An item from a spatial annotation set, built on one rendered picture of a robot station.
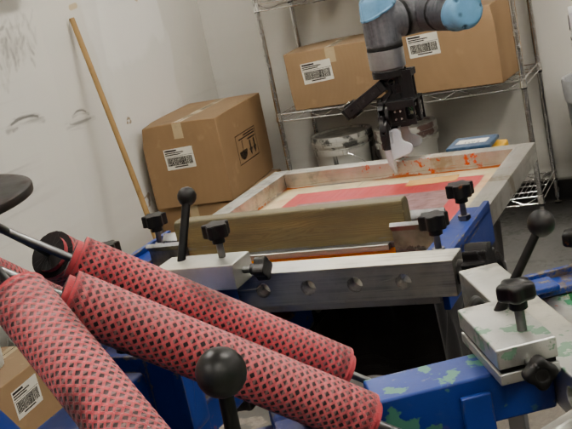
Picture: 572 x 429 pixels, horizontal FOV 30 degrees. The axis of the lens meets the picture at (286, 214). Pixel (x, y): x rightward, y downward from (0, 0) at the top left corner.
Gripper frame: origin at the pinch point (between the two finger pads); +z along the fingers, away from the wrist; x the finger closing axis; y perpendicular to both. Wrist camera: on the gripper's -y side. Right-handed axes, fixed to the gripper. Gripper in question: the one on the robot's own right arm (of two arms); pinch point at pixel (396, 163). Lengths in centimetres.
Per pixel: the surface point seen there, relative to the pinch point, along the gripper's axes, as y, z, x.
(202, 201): -172, 57, 216
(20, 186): 12, -33, -136
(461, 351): 21, 24, -45
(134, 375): 2, -4, -113
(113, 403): 29, -20, -153
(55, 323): 22, -25, -149
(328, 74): -115, 13, 263
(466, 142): 10.7, 1.1, 18.2
